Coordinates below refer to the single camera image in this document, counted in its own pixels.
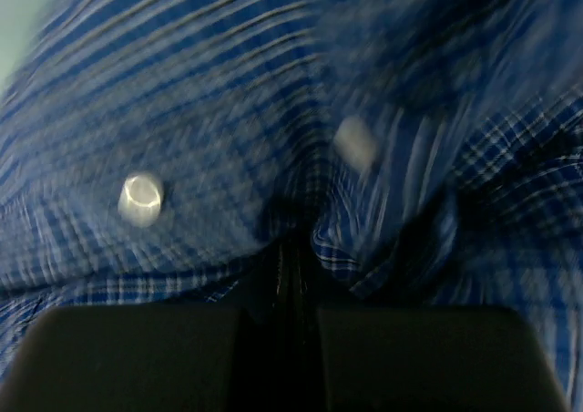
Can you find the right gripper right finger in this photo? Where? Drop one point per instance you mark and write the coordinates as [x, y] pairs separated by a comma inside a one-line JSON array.
[[501, 341]]

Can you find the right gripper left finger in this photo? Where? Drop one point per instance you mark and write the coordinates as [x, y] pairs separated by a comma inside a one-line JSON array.
[[176, 356]]

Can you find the blue checked shirt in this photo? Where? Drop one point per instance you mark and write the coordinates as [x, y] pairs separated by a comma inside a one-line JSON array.
[[428, 150]]

